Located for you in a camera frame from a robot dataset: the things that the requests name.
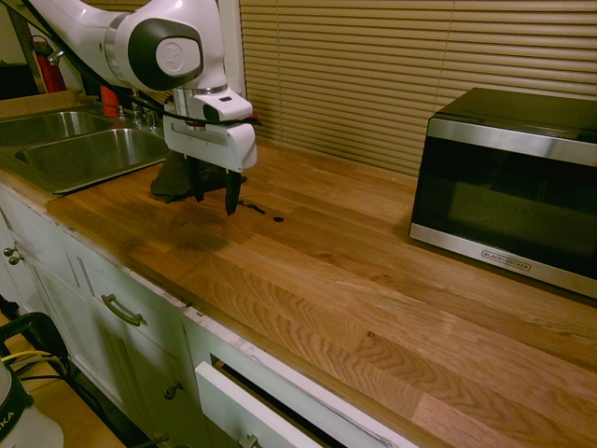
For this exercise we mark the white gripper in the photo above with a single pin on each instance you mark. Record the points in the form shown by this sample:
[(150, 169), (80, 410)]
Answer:
[(210, 142)]

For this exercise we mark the dark brown cloth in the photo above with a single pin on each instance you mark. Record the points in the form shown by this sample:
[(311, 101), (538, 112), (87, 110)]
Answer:
[(172, 182)]

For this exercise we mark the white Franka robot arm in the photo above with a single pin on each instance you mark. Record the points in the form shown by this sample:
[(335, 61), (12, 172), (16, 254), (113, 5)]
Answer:
[(140, 42)]

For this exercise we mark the long dark liquid spill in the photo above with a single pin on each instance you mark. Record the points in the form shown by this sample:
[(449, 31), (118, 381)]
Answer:
[(254, 207)]

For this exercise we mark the stainless steel double sink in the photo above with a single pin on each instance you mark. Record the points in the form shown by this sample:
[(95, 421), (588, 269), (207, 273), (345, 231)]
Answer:
[(88, 149)]

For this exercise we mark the orange spray bottle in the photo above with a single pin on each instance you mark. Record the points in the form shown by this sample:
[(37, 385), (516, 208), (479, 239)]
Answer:
[(110, 100)]

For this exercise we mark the white kitchen cabinet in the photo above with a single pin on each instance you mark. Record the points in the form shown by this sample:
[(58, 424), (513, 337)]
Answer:
[(60, 298)]

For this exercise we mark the wide beige window blind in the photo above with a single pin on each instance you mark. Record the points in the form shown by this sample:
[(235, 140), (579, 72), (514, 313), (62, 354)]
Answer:
[(373, 70)]

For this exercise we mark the red fire extinguisher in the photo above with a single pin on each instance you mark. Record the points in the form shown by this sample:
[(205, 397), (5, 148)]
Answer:
[(51, 70)]

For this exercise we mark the chrome kitchen faucet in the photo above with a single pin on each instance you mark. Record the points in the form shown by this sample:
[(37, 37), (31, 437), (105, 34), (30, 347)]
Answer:
[(56, 56)]

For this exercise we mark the round metal cabinet knob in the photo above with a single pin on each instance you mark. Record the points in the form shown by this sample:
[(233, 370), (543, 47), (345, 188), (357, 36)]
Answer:
[(8, 252), (16, 259), (173, 390)]

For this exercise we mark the open white drawer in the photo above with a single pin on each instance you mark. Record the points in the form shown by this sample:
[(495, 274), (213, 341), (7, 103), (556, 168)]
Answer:
[(242, 406)]

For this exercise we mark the black box appliance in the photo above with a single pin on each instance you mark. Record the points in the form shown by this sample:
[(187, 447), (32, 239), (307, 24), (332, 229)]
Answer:
[(16, 81)]

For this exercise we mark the black steel microwave oven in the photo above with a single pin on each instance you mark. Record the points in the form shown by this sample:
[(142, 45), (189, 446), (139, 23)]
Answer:
[(503, 186)]

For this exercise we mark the white device with black band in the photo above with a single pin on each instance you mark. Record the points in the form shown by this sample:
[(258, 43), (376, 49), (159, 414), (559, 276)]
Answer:
[(23, 420)]

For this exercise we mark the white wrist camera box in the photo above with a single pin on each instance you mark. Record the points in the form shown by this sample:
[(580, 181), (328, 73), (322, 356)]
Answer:
[(228, 108)]

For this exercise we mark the white window frame post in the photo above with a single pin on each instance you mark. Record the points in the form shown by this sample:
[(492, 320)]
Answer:
[(231, 42)]

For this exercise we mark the black metal stand frame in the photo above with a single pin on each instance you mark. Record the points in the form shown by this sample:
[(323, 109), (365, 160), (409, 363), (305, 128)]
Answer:
[(51, 326)]

